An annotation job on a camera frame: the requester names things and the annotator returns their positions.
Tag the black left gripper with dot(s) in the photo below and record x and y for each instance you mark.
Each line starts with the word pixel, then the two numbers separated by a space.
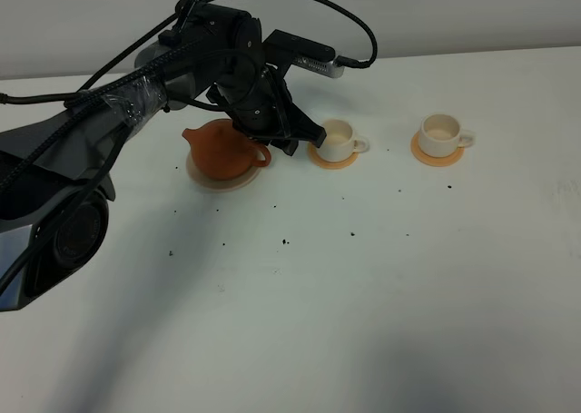
pixel 264 114

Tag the orange coaster right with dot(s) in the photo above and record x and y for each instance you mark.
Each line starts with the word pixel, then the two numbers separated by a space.
pixel 433 161

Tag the beige round teapot saucer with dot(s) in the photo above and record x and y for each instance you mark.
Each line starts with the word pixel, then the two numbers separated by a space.
pixel 211 185

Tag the brown clay teapot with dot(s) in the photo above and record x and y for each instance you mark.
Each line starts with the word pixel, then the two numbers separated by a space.
pixel 222 153

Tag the white teacup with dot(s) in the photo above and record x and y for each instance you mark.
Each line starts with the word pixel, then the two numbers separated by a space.
pixel 441 135
pixel 339 131

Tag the white teacup right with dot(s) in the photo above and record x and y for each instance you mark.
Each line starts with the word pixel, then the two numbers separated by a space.
pixel 441 135

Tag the orange coaster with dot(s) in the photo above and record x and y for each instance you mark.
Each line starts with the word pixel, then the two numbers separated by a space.
pixel 333 156
pixel 433 161

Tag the white teacup left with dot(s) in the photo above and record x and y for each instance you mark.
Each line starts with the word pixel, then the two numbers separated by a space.
pixel 339 131

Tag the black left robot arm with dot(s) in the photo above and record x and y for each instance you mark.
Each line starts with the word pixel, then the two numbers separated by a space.
pixel 55 174

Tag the orange coaster left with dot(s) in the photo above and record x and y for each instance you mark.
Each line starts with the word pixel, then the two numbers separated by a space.
pixel 333 156

